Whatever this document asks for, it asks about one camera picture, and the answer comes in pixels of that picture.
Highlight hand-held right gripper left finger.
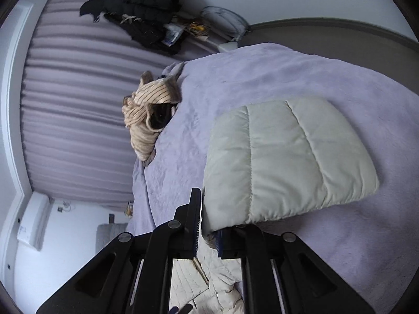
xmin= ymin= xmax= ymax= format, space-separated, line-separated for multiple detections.
xmin=36 ymin=188 xmax=202 ymax=314

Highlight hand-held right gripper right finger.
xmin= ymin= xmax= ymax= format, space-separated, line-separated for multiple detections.
xmin=216 ymin=224 xmax=376 ymax=314

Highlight cream puffer jacket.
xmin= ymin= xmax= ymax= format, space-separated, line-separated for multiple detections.
xmin=170 ymin=97 xmax=380 ymax=314

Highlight beige striped garment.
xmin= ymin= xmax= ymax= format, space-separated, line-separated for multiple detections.
xmin=122 ymin=71 xmax=183 ymax=161

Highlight dark garment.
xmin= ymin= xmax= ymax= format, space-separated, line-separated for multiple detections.
xmin=146 ymin=103 xmax=175 ymax=130

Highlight white air conditioner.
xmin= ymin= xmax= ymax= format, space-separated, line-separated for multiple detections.
xmin=16 ymin=192 xmax=50 ymax=251

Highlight grey pleated curtain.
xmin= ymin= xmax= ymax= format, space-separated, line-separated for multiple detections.
xmin=20 ymin=0 xmax=188 ymax=209

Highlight lilac plush blanket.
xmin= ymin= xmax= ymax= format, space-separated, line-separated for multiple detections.
xmin=126 ymin=42 xmax=419 ymax=314

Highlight clutter of small items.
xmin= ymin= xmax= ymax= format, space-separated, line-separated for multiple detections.
xmin=162 ymin=18 xmax=210 ymax=47

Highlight black puffer jacket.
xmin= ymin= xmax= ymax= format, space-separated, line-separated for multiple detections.
xmin=79 ymin=0 xmax=183 ymax=56

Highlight white wire fan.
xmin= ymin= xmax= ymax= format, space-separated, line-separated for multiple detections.
xmin=186 ymin=6 xmax=251 ymax=53

